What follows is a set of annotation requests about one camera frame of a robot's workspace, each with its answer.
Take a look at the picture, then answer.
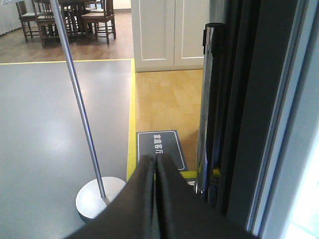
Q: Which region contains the silver stanchion pole with base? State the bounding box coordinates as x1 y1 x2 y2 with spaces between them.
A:
50 0 126 221

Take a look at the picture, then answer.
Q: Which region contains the wooden dining chair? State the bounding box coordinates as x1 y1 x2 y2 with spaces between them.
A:
81 0 116 44
31 0 59 47

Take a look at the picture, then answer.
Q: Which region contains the white panelled cabinet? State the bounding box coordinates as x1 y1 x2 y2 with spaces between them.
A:
131 0 209 72

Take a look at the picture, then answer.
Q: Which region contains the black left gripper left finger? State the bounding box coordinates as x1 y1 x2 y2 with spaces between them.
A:
68 155 155 239

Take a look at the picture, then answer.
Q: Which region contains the dark floor sign mat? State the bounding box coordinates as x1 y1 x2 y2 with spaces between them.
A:
137 129 188 171

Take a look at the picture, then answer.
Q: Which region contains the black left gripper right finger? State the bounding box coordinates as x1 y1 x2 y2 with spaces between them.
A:
155 154 255 239

